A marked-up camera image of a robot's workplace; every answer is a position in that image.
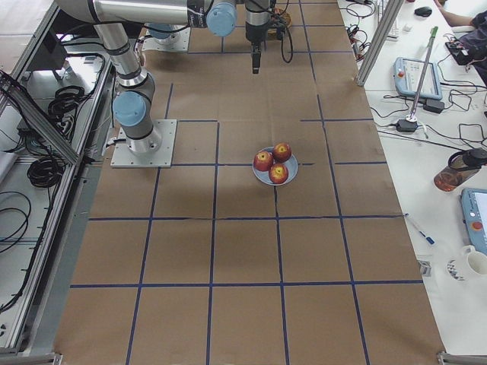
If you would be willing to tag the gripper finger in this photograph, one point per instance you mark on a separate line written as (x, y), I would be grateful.
(256, 57)

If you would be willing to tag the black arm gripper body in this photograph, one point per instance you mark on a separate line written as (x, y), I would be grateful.
(255, 33)

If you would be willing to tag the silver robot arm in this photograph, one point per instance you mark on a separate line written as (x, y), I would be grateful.
(132, 107)

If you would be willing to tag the round wicker basket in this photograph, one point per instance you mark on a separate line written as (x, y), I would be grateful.
(285, 16)

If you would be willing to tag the apple on plate back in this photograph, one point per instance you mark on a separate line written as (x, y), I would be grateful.
(281, 152)

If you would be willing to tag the apple on plate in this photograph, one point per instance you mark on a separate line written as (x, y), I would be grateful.
(281, 152)
(278, 173)
(263, 161)

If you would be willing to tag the apple on plate left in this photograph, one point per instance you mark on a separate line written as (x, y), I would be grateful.
(263, 161)

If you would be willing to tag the light blue plate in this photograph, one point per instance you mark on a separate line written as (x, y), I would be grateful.
(291, 164)

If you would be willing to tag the apple on plate front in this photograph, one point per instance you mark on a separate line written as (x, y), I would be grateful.
(278, 173)

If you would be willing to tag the blue teach pendant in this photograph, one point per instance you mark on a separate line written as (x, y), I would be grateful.
(473, 204)
(407, 74)

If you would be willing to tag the black power adapter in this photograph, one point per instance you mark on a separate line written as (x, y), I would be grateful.
(405, 126)

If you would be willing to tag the black computer mouse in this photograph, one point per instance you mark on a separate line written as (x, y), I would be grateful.
(424, 11)

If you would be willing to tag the metal rod with green tip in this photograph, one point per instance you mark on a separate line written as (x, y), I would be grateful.
(411, 117)

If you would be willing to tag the brown water bottle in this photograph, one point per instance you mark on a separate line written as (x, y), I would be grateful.
(461, 166)

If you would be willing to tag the blue white pen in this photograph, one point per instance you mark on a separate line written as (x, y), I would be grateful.
(417, 227)

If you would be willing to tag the white mug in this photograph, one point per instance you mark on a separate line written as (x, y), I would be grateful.
(470, 264)

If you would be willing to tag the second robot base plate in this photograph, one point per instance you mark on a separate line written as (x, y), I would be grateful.
(167, 42)

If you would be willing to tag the aluminium frame post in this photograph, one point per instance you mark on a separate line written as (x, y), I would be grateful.
(389, 16)

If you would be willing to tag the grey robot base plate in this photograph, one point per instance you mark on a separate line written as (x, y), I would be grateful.
(156, 150)

